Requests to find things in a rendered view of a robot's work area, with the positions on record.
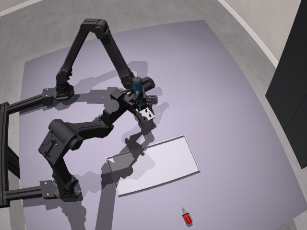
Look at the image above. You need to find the blue electric screwdriver barrel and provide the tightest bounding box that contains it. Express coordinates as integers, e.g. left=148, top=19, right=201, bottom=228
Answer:
left=133, top=77, right=143, bottom=111

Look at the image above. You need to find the dark grey cylinder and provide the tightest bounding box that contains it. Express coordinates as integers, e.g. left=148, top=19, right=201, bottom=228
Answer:
left=140, top=120, right=152, bottom=127

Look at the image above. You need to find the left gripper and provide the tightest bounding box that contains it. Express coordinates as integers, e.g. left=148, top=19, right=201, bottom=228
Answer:
left=133, top=100, right=152, bottom=123

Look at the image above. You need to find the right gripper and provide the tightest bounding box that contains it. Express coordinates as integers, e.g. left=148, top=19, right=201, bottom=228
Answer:
left=124, top=88, right=143, bottom=114

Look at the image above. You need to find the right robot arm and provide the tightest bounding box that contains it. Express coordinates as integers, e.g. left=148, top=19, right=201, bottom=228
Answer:
left=38, top=88, right=130, bottom=199

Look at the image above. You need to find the white shallow rectangular tray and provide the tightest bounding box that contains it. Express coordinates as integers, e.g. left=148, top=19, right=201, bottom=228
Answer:
left=106, top=134, right=200, bottom=196

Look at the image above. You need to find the red-handled screwdriver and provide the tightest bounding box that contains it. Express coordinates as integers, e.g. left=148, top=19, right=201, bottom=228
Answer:
left=182, top=209, right=192, bottom=224

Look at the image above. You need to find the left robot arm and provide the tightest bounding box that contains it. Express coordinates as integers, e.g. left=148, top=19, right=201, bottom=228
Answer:
left=56, top=18, right=155, bottom=101

